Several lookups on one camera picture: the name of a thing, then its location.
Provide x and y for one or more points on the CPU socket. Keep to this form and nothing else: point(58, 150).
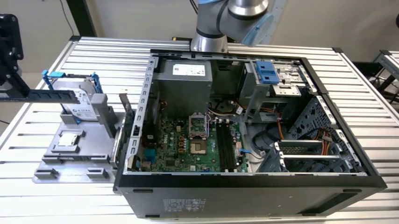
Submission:
point(199, 147)

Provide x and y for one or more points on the metal slat side table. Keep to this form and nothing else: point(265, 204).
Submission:
point(390, 58)

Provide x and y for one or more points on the black PC case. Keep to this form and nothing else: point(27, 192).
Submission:
point(218, 200)

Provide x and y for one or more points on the black RAM slot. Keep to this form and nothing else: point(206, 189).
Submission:
point(229, 144)
point(225, 144)
point(221, 144)

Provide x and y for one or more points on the yellow plug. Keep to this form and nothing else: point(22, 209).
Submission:
point(178, 38)

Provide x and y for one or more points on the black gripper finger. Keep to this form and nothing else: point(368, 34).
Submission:
point(17, 86)

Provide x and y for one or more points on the black plastic duct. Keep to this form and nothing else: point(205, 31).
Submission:
point(228, 77)

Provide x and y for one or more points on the hard disk in blue carrier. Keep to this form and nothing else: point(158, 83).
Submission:
point(82, 109)

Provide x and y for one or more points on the green RAM stick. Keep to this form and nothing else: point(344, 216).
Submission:
point(53, 96)
point(75, 160)

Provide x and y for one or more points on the silver drive cage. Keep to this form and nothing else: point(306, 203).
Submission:
point(253, 98)

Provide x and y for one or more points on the blue VGA port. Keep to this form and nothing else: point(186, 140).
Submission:
point(150, 156)

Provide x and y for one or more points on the graphics card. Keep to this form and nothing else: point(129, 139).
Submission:
point(130, 121)

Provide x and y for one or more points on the black pole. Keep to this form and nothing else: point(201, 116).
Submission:
point(82, 18)

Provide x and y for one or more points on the grey parts rack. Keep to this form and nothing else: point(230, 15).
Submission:
point(90, 140)

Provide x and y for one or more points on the grey power supply unit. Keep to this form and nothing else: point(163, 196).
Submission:
point(183, 93)

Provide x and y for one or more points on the silver CPU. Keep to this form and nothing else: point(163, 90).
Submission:
point(69, 140)

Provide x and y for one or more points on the metal disk bay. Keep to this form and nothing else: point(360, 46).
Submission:
point(301, 149)

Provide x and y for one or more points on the blue plastic drive latch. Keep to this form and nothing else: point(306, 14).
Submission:
point(266, 70)

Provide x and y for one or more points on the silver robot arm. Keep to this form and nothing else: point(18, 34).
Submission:
point(237, 21)

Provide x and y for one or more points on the green motherboard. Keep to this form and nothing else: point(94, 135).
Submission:
point(170, 144)

